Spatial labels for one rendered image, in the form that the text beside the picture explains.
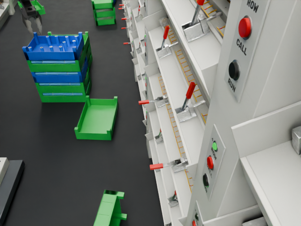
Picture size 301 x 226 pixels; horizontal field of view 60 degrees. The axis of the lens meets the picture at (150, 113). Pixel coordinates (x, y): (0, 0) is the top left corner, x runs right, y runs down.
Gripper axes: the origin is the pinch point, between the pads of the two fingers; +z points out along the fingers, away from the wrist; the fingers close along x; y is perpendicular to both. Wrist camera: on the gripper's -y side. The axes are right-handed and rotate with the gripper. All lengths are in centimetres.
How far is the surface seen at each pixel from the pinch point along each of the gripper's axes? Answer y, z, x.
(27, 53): 0.4, 9.6, 8.0
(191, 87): -124, -4, -15
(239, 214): -146, 5, -6
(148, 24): -81, -8, -29
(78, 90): -4.1, 38.5, -12.4
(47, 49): 8.3, 11.8, -3.7
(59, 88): 0.8, 35.3, -2.6
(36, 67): 1.7, 18.5, 6.4
